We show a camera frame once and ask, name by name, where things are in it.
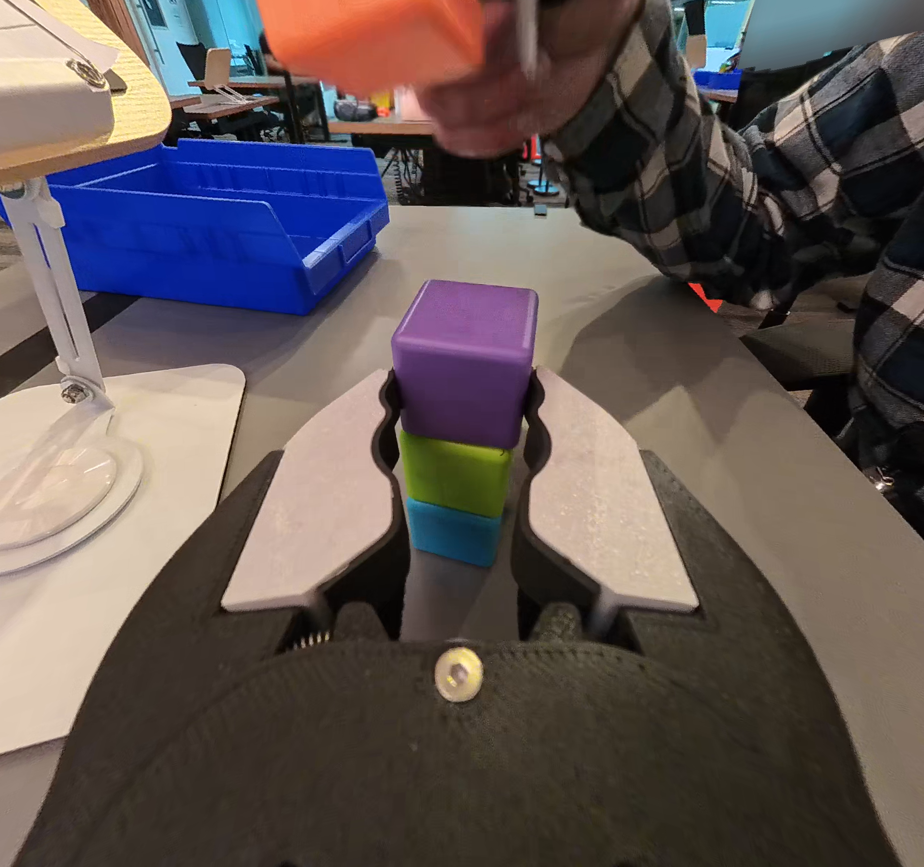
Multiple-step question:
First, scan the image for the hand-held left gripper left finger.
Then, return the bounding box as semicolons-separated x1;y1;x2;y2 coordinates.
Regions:
218;369;410;616

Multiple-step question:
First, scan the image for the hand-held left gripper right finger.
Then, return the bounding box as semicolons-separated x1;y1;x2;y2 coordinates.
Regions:
510;366;702;615

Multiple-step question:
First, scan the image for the green cube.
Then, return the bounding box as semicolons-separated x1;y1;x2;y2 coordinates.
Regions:
399;430;514;519

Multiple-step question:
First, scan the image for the light blue cube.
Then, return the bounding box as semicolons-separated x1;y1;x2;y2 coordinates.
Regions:
406;498;503;569

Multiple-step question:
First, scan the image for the purple cube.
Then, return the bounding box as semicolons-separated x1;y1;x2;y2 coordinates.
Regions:
392;280;539;449

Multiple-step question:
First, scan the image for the orange cube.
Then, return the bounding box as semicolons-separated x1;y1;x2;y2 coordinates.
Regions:
242;0;487;99

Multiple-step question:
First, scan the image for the blue plastic bin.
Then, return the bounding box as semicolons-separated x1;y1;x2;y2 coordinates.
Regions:
0;138;391;317

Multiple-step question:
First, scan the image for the person's right forearm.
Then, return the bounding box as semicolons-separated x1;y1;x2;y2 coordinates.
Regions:
542;0;795;305

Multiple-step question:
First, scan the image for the grey desk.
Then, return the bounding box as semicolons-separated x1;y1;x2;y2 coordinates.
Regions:
0;206;924;867

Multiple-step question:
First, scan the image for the person's right hand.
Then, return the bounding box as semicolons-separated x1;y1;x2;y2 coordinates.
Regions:
416;0;648;159

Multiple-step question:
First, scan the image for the wood-edged background table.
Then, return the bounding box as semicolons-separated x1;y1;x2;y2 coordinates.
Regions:
328;119;435;139
184;94;281;123

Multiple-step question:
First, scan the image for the grey computer monitor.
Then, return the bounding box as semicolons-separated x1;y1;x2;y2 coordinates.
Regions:
737;0;924;74

